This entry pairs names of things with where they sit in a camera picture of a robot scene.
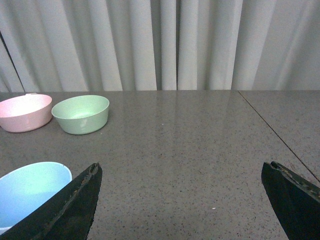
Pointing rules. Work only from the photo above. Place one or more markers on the light green plastic bowl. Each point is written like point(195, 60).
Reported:
point(83, 114)

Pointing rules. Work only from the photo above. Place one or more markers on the light blue plastic bowl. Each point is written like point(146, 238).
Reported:
point(25, 189)

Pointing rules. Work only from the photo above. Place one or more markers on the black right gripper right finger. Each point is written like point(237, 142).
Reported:
point(295, 201)

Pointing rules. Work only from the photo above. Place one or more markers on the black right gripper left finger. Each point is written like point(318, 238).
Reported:
point(68, 215)

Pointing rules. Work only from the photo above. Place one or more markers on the pink plastic bowl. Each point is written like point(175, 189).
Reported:
point(25, 113)

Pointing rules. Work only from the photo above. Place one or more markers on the white pleated curtain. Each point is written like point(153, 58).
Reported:
point(124, 45)

